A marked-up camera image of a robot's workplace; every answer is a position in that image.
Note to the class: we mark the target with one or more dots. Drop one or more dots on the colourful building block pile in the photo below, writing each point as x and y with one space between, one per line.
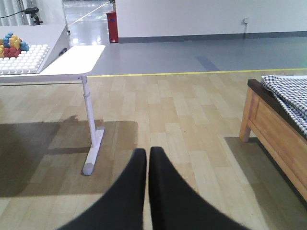
11 46

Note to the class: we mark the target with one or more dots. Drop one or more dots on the white wall socket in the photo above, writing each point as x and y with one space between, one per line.
246 20

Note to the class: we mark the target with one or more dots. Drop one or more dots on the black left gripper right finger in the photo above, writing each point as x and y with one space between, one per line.
175 205

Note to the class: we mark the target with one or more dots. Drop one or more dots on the wooden bed frame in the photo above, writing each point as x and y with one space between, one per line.
277 132

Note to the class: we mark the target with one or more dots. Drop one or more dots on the red cabinet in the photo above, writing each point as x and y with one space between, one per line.
112 27

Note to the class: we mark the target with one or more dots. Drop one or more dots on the white building block baseplate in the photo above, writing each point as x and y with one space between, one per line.
28 62

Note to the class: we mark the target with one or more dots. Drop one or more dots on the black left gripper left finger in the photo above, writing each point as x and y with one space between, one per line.
121 207

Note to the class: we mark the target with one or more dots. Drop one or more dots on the white adjustable desk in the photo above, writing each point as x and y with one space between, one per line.
62 63

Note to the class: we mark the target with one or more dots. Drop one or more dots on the checkered bed sheet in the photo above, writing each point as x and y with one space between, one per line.
291 93

